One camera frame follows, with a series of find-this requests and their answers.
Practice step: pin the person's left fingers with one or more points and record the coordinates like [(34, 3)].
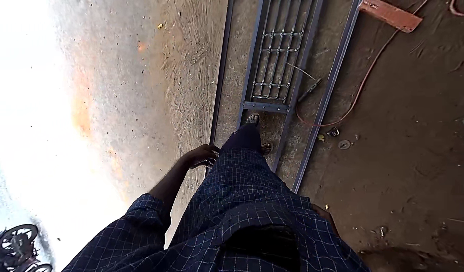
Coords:
[(212, 151)]

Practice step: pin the long dark metal bar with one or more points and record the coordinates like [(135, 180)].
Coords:
[(220, 79)]

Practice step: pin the welding electrode holder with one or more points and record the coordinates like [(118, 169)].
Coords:
[(309, 90)]

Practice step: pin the thin welding electrode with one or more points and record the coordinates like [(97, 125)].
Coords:
[(302, 70)]

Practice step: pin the person's legs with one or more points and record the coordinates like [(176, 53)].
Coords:
[(245, 138)]

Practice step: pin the blue-grey metal grille frame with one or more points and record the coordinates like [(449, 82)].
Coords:
[(266, 107)]

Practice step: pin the red-brown rectangular metal piece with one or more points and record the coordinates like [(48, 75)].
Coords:
[(390, 16)]

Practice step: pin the person's left hand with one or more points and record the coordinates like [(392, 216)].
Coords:
[(196, 155)]

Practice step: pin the person's body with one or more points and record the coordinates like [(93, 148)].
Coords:
[(247, 192)]

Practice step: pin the motorcycle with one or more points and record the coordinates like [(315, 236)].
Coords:
[(17, 247)]

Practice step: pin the black silver tape measure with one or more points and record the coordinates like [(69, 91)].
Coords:
[(333, 132)]

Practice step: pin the person's left forearm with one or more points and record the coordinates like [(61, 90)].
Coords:
[(170, 186)]

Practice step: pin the long blue-grey metal bar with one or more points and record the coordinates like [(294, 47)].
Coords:
[(332, 86)]

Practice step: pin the round grey disc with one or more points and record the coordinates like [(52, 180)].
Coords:
[(344, 144)]

